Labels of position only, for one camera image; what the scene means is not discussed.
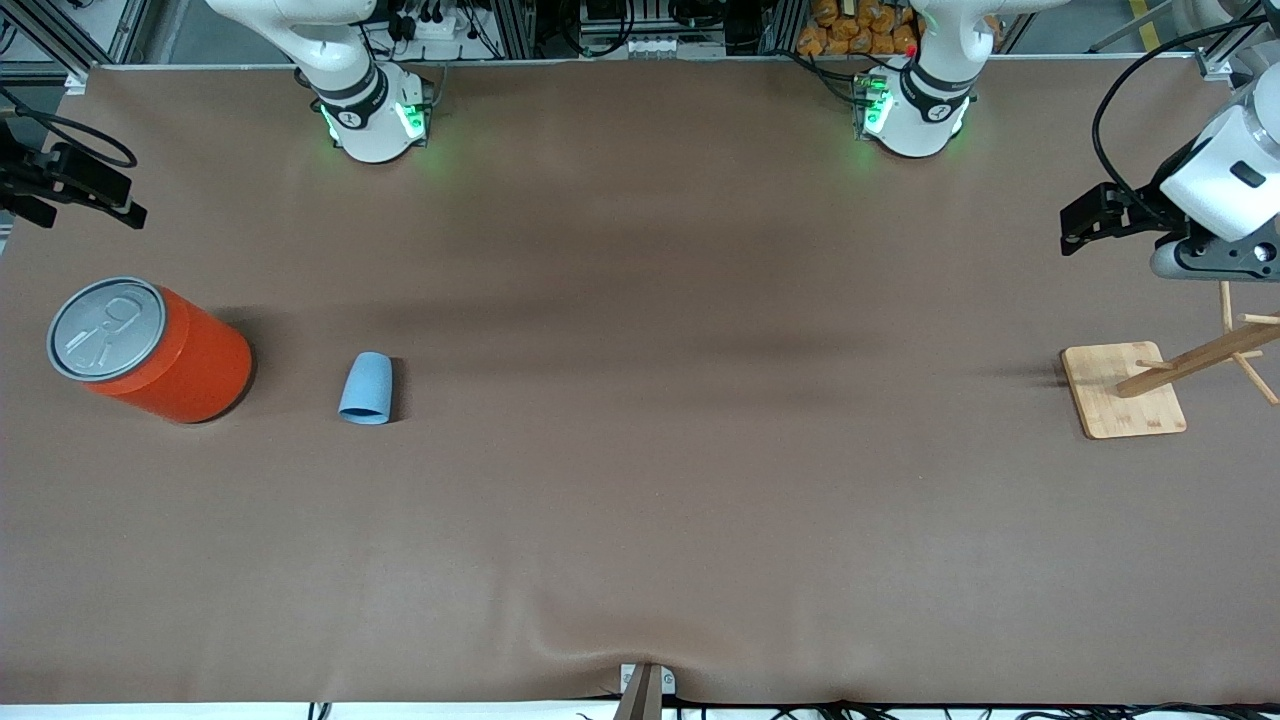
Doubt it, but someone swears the brown table mat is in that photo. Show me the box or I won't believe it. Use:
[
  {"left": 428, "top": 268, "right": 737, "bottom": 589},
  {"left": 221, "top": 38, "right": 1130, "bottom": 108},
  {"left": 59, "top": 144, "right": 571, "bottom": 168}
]
[{"left": 0, "top": 55, "right": 1280, "bottom": 707}]

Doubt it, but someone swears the bag of orange snacks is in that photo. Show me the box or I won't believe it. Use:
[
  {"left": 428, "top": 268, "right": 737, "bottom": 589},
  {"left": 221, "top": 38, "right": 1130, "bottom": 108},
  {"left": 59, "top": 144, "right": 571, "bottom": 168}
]
[{"left": 797, "top": 0, "right": 923, "bottom": 57}]

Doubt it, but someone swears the wooden cup rack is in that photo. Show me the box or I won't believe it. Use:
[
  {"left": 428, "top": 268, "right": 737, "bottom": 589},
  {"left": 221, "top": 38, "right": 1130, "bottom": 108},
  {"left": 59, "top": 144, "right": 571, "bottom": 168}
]
[{"left": 1060, "top": 280, "right": 1280, "bottom": 441}]

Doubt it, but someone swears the light blue cup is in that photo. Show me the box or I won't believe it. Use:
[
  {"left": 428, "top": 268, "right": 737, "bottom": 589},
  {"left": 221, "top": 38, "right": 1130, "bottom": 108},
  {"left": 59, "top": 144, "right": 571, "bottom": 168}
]
[{"left": 338, "top": 351, "right": 393, "bottom": 426}]

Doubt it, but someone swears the aluminium frame post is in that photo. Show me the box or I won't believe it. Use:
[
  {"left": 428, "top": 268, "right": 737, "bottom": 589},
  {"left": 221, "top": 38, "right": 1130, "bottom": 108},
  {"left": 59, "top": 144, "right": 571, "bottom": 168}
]
[{"left": 490, "top": 0, "right": 537, "bottom": 60}]

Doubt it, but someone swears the orange can with silver lid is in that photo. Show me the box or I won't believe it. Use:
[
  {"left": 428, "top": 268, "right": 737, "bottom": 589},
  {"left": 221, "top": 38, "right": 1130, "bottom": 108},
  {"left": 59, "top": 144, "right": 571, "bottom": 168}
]
[{"left": 47, "top": 277, "right": 254, "bottom": 424}]

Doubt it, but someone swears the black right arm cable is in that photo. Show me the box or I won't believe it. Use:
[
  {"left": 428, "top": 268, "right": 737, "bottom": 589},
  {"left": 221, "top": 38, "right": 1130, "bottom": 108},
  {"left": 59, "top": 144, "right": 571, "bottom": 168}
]
[{"left": 0, "top": 88, "right": 139, "bottom": 170}]

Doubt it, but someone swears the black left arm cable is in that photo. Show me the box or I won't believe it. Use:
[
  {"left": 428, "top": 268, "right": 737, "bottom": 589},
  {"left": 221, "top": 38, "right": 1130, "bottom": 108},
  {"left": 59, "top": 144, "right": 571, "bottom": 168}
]
[{"left": 1092, "top": 15, "right": 1280, "bottom": 229}]

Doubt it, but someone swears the white power strip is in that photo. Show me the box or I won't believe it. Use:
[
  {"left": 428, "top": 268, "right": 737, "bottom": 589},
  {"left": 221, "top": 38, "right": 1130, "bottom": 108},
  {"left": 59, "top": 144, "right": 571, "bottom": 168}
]
[{"left": 392, "top": 14, "right": 463, "bottom": 43}]

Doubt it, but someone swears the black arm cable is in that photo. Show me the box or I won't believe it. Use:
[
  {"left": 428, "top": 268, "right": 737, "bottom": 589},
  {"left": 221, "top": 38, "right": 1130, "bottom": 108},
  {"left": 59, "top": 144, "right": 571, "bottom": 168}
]
[
  {"left": 1092, "top": 15, "right": 1280, "bottom": 229},
  {"left": 0, "top": 88, "right": 139, "bottom": 170}
]

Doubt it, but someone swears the white corrugated hose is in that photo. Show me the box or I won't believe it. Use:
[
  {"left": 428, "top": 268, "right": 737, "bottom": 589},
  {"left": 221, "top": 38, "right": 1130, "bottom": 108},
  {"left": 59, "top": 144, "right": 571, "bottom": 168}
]
[{"left": 1170, "top": 0, "right": 1280, "bottom": 63}]

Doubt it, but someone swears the white connector block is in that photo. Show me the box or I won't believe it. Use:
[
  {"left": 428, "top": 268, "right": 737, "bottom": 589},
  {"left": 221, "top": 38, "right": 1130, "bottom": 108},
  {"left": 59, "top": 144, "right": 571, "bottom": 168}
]
[{"left": 624, "top": 37, "right": 727, "bottom": 60}]

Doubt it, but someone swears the metal table edge bracket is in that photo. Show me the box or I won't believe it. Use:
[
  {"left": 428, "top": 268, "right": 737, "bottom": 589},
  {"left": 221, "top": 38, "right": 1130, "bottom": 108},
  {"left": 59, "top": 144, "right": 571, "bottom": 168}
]
[{"left": 612, "top": 662, "right": 677, "bottom": 720}]

